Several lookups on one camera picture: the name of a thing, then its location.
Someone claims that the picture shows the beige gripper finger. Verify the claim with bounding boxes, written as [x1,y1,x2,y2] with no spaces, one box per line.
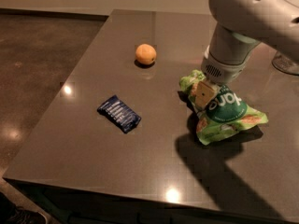
[195,79,221,109]

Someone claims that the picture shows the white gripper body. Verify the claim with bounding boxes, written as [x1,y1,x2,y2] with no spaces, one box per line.
[201,45,247,85]

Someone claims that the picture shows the green rice chip bag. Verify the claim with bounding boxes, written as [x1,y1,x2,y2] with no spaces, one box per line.
[179,70,268,145]

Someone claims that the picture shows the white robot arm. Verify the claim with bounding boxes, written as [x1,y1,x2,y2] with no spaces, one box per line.
[195,0,299,109]

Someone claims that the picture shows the blue rxbar blueberry wrapper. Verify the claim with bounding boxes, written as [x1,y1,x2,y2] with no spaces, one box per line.
[97,95,141,133]

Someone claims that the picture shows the orange fruit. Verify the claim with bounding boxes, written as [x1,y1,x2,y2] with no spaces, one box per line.
[135,44,157,65]

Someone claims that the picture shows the black shoe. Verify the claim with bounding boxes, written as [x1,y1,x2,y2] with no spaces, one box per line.
[0,192,48,224]

